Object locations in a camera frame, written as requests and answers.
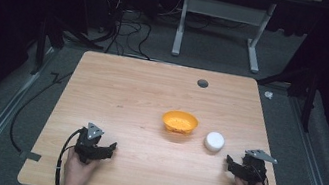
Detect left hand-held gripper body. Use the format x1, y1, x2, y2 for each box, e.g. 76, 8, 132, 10
72, 120, 114, 168

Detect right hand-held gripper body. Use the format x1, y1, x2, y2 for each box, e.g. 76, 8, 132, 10
231, 145, 280, 185

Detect person's left hand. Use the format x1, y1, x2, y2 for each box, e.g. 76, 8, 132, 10
60, 146, 100, 185

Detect white round lid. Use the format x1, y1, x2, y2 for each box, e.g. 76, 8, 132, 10
201, 130, 227, 155

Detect orange plastic bowl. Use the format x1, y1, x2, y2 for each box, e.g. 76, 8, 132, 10
159, 107, 202, 138

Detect grey round table grommet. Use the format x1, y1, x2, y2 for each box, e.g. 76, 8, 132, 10
196, 78, 210, 91

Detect black metal stand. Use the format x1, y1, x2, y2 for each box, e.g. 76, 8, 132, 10
29, 12, 109, 86
249, 59, 322, 134

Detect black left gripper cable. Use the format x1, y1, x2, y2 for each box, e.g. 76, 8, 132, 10
52, 124, 85, 185

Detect grey table bracket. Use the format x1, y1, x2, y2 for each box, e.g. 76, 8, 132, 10
17, 148, 43, 164

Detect black floor cable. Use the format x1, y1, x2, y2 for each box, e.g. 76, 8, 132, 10
6, 62, 75, 160

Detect tangle of black cables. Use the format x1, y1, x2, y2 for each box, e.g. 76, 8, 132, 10
92, 0, 162, 62

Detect white metal desk frame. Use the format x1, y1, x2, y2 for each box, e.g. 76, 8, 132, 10
169, 0, 279, 76

